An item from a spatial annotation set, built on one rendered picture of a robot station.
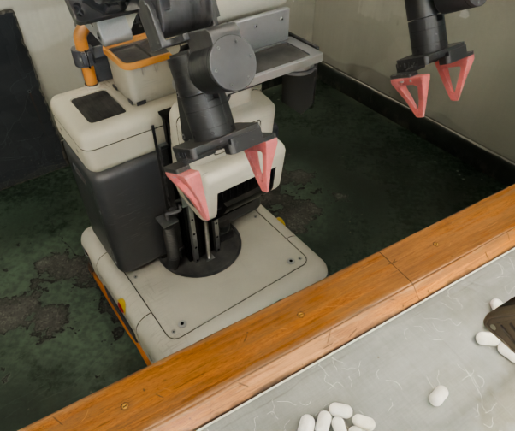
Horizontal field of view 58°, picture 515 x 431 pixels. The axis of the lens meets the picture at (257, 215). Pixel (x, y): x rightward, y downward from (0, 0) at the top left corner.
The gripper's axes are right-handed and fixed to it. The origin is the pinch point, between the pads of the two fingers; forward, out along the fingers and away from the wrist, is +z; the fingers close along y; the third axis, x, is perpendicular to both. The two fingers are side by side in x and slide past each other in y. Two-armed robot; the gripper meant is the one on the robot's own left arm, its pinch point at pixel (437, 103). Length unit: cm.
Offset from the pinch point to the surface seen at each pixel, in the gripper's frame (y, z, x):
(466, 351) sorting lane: -18.1, 35.6, -13.5
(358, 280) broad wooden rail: -23.4, 24.6, 2.7
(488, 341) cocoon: -15.0, 34.7, -15.3
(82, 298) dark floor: -59, 51, 120
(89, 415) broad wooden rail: -71, 22, 7
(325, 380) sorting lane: -40, 31, -5
